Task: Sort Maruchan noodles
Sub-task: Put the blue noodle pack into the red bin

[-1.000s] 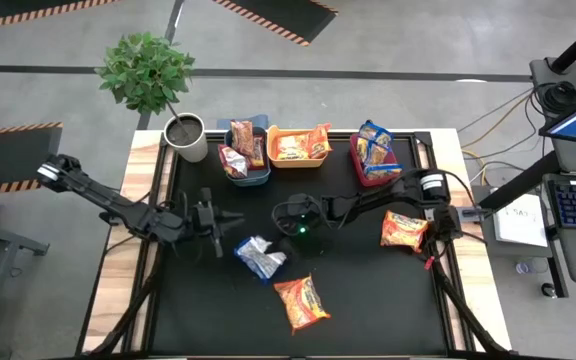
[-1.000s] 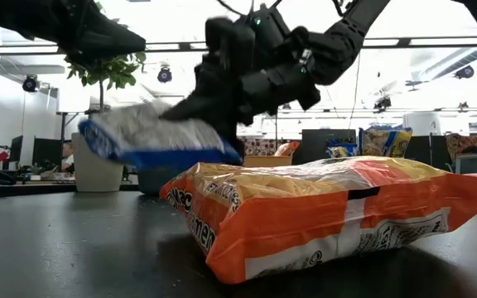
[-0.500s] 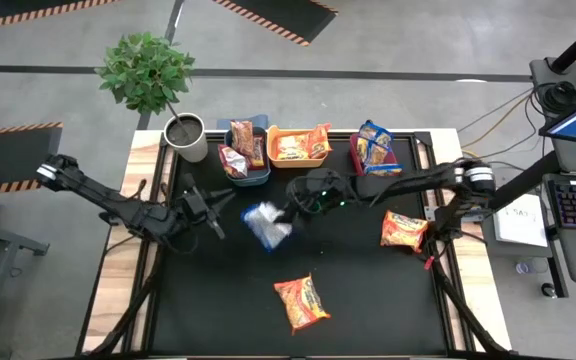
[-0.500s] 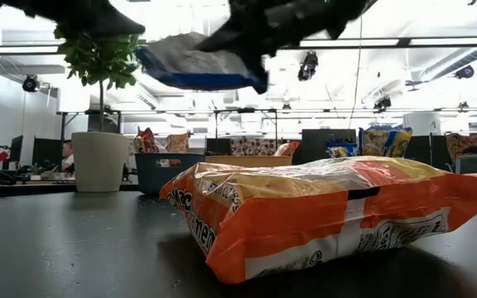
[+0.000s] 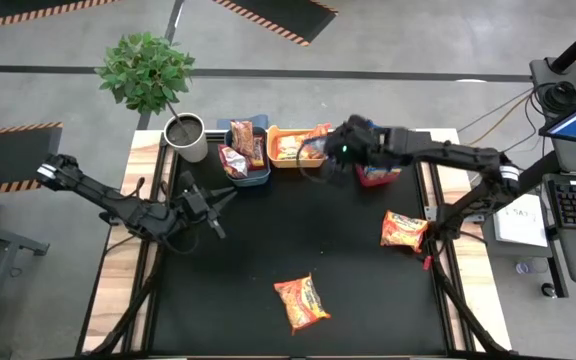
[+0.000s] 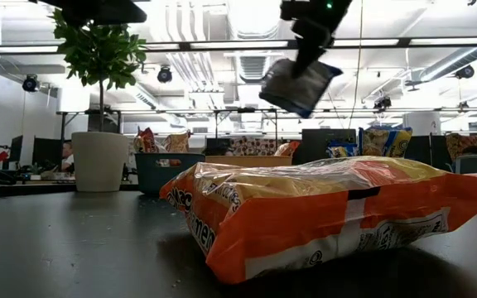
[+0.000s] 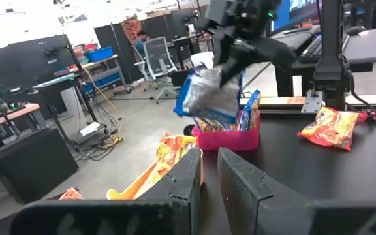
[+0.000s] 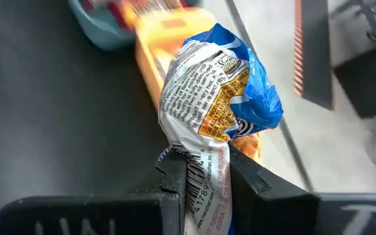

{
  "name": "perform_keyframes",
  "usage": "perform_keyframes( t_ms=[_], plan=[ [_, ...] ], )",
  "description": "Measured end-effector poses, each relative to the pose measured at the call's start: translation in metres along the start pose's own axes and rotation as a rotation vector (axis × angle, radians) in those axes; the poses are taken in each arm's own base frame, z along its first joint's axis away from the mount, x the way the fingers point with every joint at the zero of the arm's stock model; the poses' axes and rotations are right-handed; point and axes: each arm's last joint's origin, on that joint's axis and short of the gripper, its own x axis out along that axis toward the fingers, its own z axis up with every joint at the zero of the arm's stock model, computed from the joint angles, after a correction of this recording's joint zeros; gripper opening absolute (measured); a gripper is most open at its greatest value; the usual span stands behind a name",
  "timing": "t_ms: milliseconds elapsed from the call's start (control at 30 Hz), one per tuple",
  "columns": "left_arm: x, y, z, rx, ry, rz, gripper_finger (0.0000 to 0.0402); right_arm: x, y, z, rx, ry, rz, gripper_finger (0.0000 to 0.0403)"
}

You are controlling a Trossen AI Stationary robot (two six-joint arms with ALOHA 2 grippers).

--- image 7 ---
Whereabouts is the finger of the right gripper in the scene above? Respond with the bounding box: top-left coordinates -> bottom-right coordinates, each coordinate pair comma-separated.
212,31 -> 230,68
223,44 -> 254,87

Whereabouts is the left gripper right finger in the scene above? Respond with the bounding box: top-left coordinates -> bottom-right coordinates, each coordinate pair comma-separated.
217,146 -> 376,235

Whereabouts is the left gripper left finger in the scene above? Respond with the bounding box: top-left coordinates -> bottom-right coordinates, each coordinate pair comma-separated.
10,146 -> 202,235

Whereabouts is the red Maruchan ramen pack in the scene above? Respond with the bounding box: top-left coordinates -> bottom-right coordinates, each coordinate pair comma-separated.
58,187 -> 85,201

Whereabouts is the orange Maruchan ramen pack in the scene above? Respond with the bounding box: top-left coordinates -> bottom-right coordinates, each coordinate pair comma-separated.
132,131 -> 204,200
297,106 -> 368,151

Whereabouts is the yellow plastic bin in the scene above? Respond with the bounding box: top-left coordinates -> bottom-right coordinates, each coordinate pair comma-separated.
105,148 -> 205,201

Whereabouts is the computer monitor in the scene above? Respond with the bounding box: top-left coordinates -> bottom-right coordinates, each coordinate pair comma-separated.
270,0 -> 322,33

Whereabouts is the grey mesh office chair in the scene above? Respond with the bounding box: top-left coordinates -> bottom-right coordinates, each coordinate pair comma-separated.
131,35 -> 180,105

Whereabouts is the black keyboard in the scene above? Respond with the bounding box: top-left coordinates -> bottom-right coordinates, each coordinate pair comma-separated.
298,34 -> 323,65

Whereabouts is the pink plastic bin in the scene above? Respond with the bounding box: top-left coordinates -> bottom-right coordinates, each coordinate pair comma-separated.
191,110 -> 261,151

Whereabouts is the person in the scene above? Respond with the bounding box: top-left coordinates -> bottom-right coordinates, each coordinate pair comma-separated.
133,29 -> 149,58

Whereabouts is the orange patterned cloth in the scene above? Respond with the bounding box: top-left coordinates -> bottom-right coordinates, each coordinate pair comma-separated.
120,18 -> 143,46

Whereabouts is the white paper sheet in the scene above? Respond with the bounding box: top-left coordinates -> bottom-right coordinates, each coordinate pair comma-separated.
79,121 -> 102,137

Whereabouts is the black floor box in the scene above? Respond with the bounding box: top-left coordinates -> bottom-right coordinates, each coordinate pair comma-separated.
0,127 -> 80,206

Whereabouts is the black computer mouse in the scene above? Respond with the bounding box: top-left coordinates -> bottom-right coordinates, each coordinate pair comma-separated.
345,25 -> 368,36

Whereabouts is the black partition panel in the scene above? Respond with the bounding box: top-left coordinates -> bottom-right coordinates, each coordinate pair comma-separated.
93,18 -> 143,84
0,34 -> 78,86

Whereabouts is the grey shelf cart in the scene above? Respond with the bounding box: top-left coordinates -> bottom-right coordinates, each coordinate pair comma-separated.
53,54 -> 133,96

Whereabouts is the blue plastic crate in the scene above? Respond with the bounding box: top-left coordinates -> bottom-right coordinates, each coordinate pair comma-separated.
84,46 -> 115,63

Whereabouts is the laptop and keyboard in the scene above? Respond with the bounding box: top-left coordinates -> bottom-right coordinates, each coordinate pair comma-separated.
272,25 -> 376,99

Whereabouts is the wooden desk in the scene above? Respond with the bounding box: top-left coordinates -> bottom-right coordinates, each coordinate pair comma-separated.
0,102 -> 42,133

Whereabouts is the black table frame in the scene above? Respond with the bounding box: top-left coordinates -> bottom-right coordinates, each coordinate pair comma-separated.
240,103 -> 376,116

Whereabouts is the floor cable bundle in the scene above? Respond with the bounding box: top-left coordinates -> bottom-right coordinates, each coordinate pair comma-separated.
72,94 -> 124,163

